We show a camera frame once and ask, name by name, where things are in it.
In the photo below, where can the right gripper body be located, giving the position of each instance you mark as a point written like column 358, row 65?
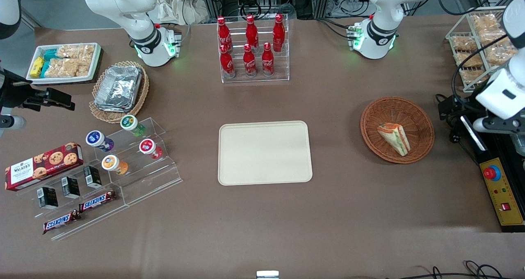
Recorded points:
column 16, row 96

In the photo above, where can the triangle sandwich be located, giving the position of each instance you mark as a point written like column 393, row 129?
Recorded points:
column 394, row 137

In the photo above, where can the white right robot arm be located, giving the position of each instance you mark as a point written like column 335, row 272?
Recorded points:
column 141, row 24

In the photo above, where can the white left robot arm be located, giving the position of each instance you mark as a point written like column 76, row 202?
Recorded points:
column 381, row 28

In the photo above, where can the brown wicker basket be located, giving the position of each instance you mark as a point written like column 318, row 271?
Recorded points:
column 418, row 119

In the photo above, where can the white rectangular snack tray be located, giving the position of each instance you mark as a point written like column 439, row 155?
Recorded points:
column 96, row 61

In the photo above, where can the light oval wicker basket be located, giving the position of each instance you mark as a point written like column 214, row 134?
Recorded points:
column 141, row 94

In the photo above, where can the beige plastic tray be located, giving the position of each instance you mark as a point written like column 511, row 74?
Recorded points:
column 262, row 152

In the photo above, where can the clear rice cracker bag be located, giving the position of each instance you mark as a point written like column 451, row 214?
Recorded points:
column 65, row 67
column 78, row 51

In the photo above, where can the teal snack pack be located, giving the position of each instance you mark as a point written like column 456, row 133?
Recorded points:
column 44, row 69
column 50, row 54

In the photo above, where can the yellow snack pack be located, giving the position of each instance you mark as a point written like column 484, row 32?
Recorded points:
column 37, row 67

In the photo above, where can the bagged fried snack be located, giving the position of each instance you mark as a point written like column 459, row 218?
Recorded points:
column 492, row 37
column 469, row 59
column 464, row 43
column 471, row 76
column 498, row 55
column 485, row 22

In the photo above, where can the purple lidded cup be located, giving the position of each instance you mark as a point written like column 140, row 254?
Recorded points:
column 95, row 138

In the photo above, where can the black appliance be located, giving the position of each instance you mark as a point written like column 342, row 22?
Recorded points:
column 498, row 152

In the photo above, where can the stack of foil trays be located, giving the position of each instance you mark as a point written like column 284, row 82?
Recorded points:
column 119, row 88

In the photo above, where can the red Walkers cookie box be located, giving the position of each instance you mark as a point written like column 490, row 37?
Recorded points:
column 41, row 166

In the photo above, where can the green lidded cup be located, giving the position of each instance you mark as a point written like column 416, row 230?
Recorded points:
column 129, row 123

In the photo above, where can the orange lidded cup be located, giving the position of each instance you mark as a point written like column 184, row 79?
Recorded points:
column 110, row 163

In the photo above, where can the small black box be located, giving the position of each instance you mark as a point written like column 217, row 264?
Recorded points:
column 71, row 187
column 92, row 177
column 48, row 197

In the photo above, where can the yellow emergency stop box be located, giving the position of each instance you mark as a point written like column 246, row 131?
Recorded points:
column 502, row 193

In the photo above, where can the red lidded cup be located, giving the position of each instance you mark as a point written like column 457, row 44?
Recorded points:
column 147, row 146

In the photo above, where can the Snickers bar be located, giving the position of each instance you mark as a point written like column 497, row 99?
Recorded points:
column 97, row 201
column 61, row 222

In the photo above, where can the clear acrylic stepped riser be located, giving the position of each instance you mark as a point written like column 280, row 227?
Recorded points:
column 102, row 221
column 160, row 176

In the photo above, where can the crumpled white plastic bag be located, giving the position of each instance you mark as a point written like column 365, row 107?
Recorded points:
column 176, row 6

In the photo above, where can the clear acrylic bottle rack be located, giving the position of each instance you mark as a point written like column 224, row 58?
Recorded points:
column 283, row 65

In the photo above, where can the red cola bottle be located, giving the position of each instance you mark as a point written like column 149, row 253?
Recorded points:
column 249, row 63
column 278, row 33
column 227, row 63
column 223, row 35
column 251, row 33
column 267, row 61

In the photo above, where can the small white object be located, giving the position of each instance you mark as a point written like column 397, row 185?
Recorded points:
column 267, row 275

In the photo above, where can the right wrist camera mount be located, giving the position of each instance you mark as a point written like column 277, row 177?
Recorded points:
column 12, row 122

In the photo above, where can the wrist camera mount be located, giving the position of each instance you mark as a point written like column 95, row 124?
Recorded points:
column 12, row 122
column 502, row 125

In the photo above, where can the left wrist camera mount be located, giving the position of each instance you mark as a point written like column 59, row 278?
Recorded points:
column 502, row 125

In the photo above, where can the aluminium frame equipment rack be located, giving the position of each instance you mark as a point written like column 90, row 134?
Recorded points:
column 266, row 0

